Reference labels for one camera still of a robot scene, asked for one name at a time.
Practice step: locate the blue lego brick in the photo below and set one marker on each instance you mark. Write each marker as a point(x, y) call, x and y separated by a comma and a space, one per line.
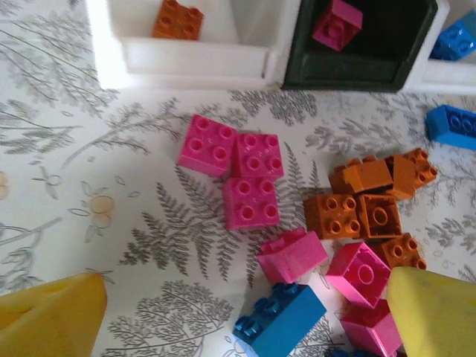
point(455, 41)
point(451, 126)
point(279, 323)

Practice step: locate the white plastic bin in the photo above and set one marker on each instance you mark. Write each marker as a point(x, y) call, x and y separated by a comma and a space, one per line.
point(446, 76)
point(193, 63)

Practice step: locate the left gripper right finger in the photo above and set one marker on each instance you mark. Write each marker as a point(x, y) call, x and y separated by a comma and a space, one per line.
point(439, 316)

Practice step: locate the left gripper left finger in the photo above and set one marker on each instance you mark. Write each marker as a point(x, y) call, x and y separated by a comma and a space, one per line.
point(48, 320)

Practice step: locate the black plastic bin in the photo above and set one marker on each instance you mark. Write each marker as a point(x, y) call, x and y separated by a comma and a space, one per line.
point(346, 70)

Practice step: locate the pink lego brick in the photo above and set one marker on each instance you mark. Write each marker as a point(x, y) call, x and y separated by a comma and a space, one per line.
point(208, 145)
point(359, 273)
point(372, 329)
point(251, 202)
point(258, 154)
point(336, 24)
point(292, 254)

